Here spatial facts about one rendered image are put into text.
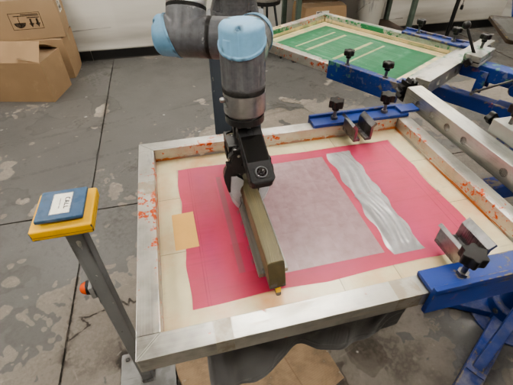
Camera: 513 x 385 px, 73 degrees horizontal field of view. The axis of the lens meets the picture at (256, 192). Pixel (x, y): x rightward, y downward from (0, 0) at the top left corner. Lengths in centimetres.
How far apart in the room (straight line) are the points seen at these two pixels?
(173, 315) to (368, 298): 33
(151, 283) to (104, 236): 156
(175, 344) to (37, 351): 136
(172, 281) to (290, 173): 41
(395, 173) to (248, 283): 50
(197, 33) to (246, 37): 15
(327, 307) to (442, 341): 128
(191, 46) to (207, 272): 42
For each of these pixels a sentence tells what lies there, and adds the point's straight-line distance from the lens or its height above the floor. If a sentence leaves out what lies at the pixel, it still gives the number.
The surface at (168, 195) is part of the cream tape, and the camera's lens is 86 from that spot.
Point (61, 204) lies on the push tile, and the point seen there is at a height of 97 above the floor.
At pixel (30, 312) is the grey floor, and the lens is 204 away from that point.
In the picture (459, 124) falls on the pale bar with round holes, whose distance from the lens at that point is 106.
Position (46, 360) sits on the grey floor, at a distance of 186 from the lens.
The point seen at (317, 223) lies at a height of 95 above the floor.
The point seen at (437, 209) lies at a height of 95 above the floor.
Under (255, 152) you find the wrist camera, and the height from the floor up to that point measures 115.
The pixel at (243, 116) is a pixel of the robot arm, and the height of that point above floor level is 121.
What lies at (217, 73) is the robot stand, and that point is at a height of 105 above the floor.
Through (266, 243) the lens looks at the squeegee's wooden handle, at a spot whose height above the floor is 105.
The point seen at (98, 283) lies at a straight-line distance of 108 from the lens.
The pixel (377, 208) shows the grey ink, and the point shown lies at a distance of 84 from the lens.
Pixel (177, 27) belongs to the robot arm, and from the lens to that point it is 70.
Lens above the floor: 151
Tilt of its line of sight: 41 degrees down
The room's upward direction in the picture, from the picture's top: straight up
